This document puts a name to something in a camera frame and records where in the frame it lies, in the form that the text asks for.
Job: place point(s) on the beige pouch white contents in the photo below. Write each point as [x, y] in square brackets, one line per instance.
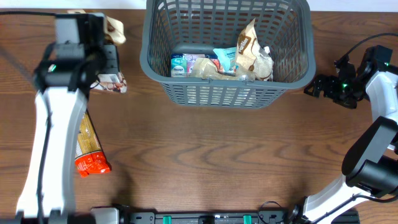
[253, 61]

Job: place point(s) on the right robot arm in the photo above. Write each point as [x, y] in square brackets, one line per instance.
[367, 174]

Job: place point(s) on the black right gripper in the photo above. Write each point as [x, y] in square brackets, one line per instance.
[330, 80]

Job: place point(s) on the beige dried mushroom pouch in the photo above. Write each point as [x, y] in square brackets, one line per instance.
[113, 31]

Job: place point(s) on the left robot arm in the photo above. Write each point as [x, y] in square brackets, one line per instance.
[63, 80]

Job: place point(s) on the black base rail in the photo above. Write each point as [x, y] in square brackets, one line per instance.
[121, 214]

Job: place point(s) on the Kleenex tissue multipack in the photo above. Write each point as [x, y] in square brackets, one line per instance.
[181, 65]

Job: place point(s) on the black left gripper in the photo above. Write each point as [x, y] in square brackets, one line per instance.
[112, 65]

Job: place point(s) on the light blue snack bar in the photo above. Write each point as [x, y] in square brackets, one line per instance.
[226, 57]

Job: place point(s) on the grey plastic lattice basket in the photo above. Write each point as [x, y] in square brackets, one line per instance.
[200, 26]

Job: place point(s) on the orange spaghetti package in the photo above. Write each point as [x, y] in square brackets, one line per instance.
[89, 157]

